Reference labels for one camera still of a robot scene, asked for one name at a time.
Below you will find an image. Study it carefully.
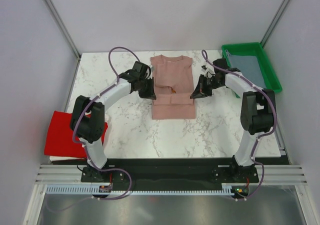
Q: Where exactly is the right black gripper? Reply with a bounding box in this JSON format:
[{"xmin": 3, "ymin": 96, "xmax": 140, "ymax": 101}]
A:
[{"xmin": 190, "ymin": 74, "xmax": 223, "ymax": 100}]

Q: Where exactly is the pink t shirt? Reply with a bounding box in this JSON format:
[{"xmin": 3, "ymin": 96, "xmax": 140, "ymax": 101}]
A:
[{"xmin": 150, "ymin": 55, "xmax": 196, "ymax": 120}]

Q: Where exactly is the aluminium front rail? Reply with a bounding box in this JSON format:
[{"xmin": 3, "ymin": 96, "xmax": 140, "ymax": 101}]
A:
[{"xmin": 36, "ymin": 165, "xmax": 307, "ymax": 186}]

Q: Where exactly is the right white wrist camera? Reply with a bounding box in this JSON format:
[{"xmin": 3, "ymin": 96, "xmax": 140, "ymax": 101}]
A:
[{"xmin": 201, "ymin": 65, "xmax": 215, "ymax": 78}]

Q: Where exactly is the right aluminium corner post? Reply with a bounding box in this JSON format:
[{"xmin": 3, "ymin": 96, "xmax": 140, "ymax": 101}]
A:
[{"xmin": 260, "ymin": 0, "xmax": 292, "ymax": 48}]

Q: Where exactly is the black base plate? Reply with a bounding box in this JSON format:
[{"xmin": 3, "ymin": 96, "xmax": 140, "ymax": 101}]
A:
[{"xmin": 81, "ymin": 157, "xmax": 259, "ymax": 191}]

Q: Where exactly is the left aluminium corner post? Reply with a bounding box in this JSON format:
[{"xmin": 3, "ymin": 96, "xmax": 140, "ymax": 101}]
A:
[{"xmin": 43, "ymin": 0, "xmax": 82, "ymax": 61}]

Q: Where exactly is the grey blue folded shirt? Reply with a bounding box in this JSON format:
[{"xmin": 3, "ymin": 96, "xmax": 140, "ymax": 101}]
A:
[{"xmin": 225, "ymin": 50, "xmax": 266, "ymax": 89}]

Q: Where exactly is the aluminium corner post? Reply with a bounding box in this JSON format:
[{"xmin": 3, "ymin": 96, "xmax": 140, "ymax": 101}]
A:
[
  {"xmin": 43, "ymin": 0, "xmax": 82, "ymax": 61},
  {"xmin": 260, "ymin": 0, "xmax": 292, "ymax": 48}
]

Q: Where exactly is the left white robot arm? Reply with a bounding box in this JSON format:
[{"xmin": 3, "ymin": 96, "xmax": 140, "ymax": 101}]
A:
[{"xmin": 69, "ymin": 61, "xmax": 157, "ymax": 182}]

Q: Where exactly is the light blue cable duct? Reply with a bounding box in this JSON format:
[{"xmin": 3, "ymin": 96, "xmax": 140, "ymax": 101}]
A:
[{"xmin": 46, "ymin": 184, "xmax": 235, "ymax": 196}]

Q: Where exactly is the green plastic bin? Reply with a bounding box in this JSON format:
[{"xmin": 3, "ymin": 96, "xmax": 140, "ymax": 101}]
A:
[{"xmin": 221, "ymin": 42, "xmax": 283, "ymax": 94}]

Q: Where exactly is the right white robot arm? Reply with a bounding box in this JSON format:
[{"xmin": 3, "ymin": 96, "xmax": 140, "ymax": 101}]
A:
[{"xmin": 190, "ymin": 58, "xmax": 277, "ymax": 183}]

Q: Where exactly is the red folded t shirt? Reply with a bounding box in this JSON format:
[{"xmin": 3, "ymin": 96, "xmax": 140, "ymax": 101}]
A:
[{"xmin": 43, "ymin": 110, "xmax": 109, "ymax": 159}]

